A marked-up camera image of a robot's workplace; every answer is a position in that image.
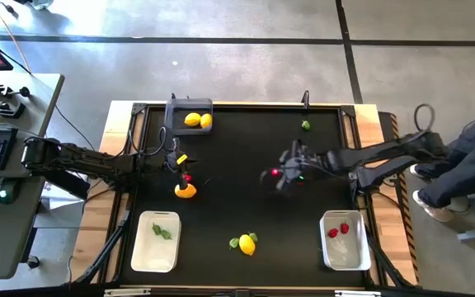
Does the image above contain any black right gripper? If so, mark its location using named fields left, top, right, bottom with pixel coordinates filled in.
left=261, top=139, right=332, bottom=191

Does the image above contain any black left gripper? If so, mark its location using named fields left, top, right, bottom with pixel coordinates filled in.
left=161, top=138, right=200, bottom=190

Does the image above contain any grey translucent plastic basket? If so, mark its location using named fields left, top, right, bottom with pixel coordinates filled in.
left=163, top=97, right=214, bottom=136

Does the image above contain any white plastic basket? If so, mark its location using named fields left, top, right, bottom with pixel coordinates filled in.
left=319, top=210, right=373, bottom=272
left=130, top=210, right=182, bottom=274

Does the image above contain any white paper sheet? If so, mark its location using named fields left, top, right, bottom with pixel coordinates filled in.
left=39, top=181, right=88, bottom=212

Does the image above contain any hazard striped strip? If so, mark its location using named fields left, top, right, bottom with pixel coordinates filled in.
left=379, top=111, right=421, bottom=286

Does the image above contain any black computer mouse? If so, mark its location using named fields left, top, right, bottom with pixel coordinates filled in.
left=0, top=177, right=21, bottom=205

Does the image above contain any black bench clamp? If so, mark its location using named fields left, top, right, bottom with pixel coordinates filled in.
left=0, top=80, right=31, bottom=102
left=0, top=98, right=27, bottom=120

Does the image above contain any person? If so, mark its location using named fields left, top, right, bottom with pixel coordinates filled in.
left=409, top=102, right=475, bottom=224

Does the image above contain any grey side desk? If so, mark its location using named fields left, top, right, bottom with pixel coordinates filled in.
left=0, top=73, right=66, bottom=281

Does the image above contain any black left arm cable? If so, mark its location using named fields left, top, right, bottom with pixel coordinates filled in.
left=128, top=125, right=168, bottom=158

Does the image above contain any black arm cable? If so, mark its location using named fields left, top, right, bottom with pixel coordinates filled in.
left=413, top=102, right=436, bottom=134
left=128, top=125, right=168, bottom=158

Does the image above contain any black desk cable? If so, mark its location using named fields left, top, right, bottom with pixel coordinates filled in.
left=53, top=104, right=97, bottom=153

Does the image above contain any silver metal bracket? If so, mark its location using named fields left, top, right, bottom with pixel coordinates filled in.
left=334, top=290, right=382, bottom=297
left=104, top=287, right=152, bottom=297

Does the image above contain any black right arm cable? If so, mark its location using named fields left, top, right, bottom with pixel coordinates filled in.
left=413, top=102, right=436, bottom=134

